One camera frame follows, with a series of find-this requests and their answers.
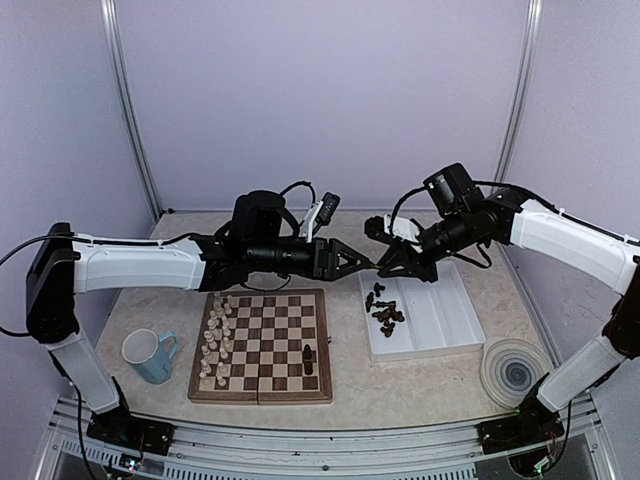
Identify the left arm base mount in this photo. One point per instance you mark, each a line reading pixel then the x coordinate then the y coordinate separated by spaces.
pixel 134 433

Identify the white chess pieces row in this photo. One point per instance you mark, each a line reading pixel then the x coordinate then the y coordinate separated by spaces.
pixel 215 344

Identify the pile of dark chess pieces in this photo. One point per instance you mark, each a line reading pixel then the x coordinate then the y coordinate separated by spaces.
pixel 386 312

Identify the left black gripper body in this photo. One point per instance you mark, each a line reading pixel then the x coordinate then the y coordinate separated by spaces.
pixel 320 243

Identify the light blue mug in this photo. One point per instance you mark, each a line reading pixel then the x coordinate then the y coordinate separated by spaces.
pixel 150 354

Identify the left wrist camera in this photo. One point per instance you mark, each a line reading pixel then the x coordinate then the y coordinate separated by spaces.
pixel 318 216

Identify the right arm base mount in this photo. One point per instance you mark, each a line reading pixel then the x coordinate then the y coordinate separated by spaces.
pixel 519 430

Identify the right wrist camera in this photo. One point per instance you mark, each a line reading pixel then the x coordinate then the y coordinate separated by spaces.
pixel 385 230

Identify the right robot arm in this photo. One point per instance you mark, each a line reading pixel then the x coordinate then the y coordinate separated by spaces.
pixel 581 279

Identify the left aluminium corner post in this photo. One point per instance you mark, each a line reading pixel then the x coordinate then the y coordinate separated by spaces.
pixel 116 51

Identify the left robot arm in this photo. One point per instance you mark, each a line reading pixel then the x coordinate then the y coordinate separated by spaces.
pixel 262 236

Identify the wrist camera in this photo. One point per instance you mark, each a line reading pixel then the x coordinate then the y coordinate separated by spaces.
pixel 385 230
pixel 318 216

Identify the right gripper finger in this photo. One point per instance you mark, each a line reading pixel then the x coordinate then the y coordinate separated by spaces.
pixel 404 269
pixel 399 249

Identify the white plastic tray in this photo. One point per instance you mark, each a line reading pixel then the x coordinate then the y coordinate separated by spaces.
pixel 439 318

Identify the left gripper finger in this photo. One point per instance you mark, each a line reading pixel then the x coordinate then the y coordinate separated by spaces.
pixel 343 269
pixel 344 254

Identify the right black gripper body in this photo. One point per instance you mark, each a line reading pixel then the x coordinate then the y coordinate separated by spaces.
pixel 431 266

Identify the aluminium corner post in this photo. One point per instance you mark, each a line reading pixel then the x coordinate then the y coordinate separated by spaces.
pixel 116 51
pixel 523 76

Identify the aluminium front rail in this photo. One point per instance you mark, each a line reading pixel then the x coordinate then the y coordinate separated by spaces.
pixel 208 451

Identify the right aluminium corner post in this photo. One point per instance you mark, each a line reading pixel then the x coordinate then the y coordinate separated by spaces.
pixel 523 76

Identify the grey spiral coaster plate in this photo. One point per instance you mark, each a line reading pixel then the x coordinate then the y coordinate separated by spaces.
pixel 510 368

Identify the wooden chess board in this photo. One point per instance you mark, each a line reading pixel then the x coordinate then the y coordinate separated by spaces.
pixel 270 332

